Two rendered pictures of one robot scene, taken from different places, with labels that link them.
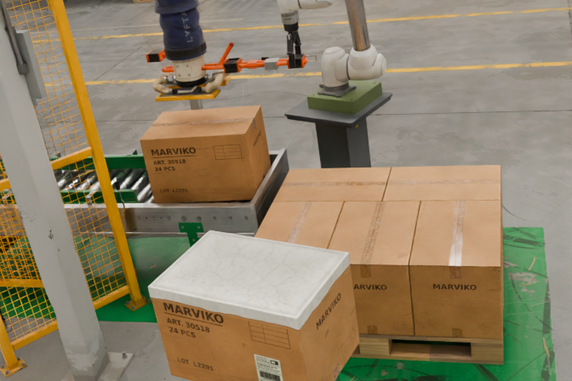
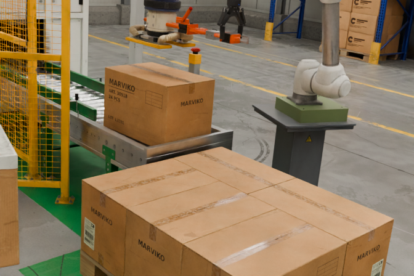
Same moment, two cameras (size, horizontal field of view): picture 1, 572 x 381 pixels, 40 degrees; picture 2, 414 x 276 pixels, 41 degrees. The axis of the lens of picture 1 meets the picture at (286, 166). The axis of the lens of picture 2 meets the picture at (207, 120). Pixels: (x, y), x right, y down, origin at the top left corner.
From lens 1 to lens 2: 2.06 m
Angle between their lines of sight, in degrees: 28
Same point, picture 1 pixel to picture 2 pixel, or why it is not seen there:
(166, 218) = (97, 137)
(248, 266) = not seen: outside the picture
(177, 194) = (117, 123)
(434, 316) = not seen: outside the picture
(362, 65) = (322, 80)
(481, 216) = (307, 244)
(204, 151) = (140, 92)
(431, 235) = (238, 235)
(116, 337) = (23, 212)
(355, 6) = (327, 18)
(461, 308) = not seen: outside the picture
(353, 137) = (301, 148)
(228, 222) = (130, 158)
